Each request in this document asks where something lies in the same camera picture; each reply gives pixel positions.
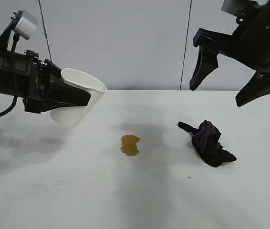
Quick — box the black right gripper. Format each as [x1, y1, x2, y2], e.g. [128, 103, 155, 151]
[189, 0, 270, 107]

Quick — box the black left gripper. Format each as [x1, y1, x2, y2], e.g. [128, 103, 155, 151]
[0, 49, 92, 115]

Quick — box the white paper cup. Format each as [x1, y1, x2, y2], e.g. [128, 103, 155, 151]
[50, 68, 108, 127]

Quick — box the black and purple cloth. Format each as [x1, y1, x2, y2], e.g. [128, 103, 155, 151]
[177, 120, 237, 168]

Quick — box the brown liquid spill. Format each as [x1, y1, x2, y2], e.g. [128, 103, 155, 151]
[120, 134, 142, 157]

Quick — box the black left camera cable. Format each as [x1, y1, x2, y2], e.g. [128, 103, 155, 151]
[0, 32, 21, 119]

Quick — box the black right camera bracket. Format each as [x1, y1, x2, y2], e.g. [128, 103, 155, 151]
[235, 0, 267, 24]

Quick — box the black camera bracket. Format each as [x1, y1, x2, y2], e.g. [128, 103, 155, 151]
[0, 21, 16, 56]
[235, 0, 267, 24]

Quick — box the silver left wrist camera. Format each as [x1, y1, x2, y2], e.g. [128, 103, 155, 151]
[10, 10, 39, 40]

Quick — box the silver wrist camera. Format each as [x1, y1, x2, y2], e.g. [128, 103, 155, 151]
[221, 0, 240, 17]
[10, 10, 39, 40]

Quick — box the black left camera bracket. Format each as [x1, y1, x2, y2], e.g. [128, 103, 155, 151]
[0, 21, 16, 56]

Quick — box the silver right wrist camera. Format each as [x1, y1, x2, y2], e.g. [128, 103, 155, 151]
[221, 0, 240, 17]

